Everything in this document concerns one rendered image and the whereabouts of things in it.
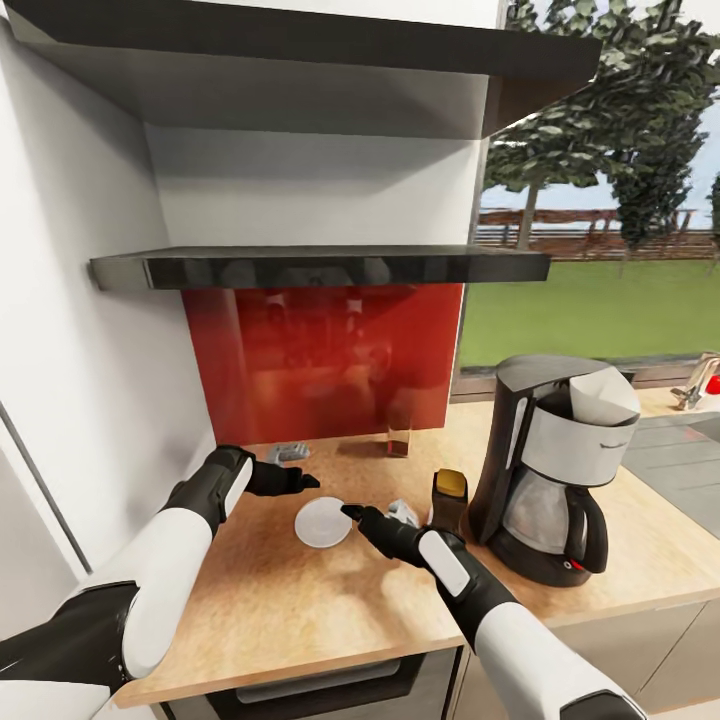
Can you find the saucer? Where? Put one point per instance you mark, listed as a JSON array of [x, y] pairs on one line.
[[321, 523]]

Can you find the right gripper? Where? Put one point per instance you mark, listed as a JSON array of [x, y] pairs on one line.
[[383, 533]]

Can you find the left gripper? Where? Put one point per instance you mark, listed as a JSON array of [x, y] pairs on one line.
[[286, 481]]

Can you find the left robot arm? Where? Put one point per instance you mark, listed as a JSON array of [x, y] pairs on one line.
[[119, 623]]

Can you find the bottle of coffee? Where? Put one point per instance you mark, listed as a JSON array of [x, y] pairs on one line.
[[449, 499]]

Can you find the paper coffee filter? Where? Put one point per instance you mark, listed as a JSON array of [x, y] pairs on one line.
[[603, 398]]

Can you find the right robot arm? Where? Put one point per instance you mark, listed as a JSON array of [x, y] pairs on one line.
[[535, 674]]

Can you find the countertop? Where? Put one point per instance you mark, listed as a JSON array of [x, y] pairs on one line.
[[266, 607]]

